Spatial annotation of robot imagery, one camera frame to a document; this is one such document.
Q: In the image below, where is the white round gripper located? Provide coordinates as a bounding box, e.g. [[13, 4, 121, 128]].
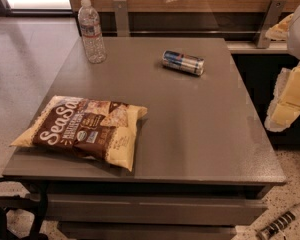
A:
[[264, 5, 300, 132]]

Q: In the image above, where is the red bull can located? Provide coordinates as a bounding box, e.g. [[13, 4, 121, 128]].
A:
[[162, 50, 204, 76]]

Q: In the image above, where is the striped tube on floor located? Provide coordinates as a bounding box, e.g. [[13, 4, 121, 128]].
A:
[[257, 203, 300, 240]]

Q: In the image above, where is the brown sea salt chips bag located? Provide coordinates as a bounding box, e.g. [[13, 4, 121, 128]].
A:
[[12, 96, 147, 170]]

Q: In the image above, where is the clear plastic water bottle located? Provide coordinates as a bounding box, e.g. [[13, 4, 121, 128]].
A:
[[78, 0, 107, 64]]

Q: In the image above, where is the black chair base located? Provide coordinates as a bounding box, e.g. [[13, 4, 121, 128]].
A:
[[0, 177, 49, 240]]

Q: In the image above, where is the right metal wall bracket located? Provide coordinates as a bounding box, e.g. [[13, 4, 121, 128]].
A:
[[255, 0, 287, 49]]

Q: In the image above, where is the metal wall bracket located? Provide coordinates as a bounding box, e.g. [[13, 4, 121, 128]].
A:
[[255, 0, 287, 49], [113, 0, 130, 37]]

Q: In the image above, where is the left metal wall bracket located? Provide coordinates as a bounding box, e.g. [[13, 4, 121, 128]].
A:
[[113, 0, 130, 37]]

